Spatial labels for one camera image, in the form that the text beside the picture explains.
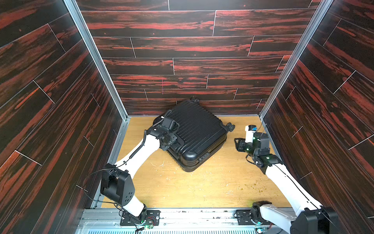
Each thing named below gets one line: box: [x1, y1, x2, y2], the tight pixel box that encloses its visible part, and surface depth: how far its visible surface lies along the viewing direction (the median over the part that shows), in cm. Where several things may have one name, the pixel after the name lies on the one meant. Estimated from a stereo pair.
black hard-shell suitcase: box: [152, 98, 235, 172], surface depth 82 cm
